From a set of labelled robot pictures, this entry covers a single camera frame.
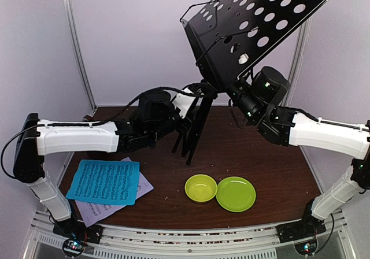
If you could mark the black perforated music stand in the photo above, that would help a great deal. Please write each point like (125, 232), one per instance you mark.
(228, 38)

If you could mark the blue sheet music page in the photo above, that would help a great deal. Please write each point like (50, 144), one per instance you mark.
(105, 182)

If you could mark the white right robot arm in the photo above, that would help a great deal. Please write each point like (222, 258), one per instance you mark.
(287, 126)

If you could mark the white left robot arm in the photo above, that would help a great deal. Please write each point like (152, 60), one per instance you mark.
(39, 138)

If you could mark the brown wooden metronome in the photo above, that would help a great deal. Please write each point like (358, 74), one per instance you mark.
(87, 118)

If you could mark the lime green bowl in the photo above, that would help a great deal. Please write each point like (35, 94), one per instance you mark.
(200, 188)

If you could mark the lime green plate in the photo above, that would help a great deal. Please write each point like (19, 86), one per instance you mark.
(235, 194)

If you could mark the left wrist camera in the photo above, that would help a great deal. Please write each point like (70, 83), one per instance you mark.
(184, 101)

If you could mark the right aluminium frame post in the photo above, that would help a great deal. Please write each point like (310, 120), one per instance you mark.
(302, 37)

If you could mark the aluminium frame post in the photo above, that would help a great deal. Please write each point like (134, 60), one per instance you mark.
(302, 37)
(78, 53)

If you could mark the aluminium front rail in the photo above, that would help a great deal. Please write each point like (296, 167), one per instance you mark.
(259, 241)

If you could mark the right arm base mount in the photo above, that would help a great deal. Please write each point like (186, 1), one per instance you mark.
(304, 236)

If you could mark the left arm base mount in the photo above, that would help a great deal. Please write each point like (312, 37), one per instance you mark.
(76, 243)

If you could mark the left aluminium frame post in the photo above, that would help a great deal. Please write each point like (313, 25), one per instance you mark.
(78, 53)

